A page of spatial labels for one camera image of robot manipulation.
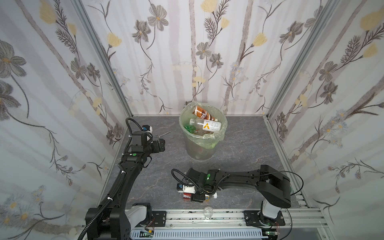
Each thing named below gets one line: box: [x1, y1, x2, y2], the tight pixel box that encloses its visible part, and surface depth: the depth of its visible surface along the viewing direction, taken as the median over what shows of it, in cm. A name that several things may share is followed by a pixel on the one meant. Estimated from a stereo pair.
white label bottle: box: [189, 118, 222, 132], surface depth 85 cm
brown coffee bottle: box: [192, 106, 218, 122], surface depth 88 cm
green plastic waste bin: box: [179, 102, 228, 161], surface depth 87 cm
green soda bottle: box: [184, 124, 197, 134], surface depth 87 cm
